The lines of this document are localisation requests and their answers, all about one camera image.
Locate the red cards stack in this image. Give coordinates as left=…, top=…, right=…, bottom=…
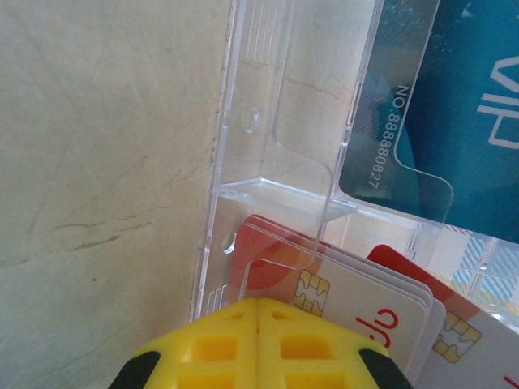
left=367, top=244, right=519, bottom=389

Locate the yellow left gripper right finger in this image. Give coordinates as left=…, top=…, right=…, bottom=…
left=258, top=298, right=414, bottom=389

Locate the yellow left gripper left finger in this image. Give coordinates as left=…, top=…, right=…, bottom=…
left=107, top=298, right=258, bottom=389

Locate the clear acrylic card box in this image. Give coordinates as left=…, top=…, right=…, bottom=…
left=188, top=0, right=519, bottom=389

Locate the white orange cards stack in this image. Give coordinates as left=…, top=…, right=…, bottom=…
left=225, top=214, right=447, bottom=389

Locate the blue cards stack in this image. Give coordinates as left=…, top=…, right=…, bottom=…
left=338, top=0, right=519, bottom=244

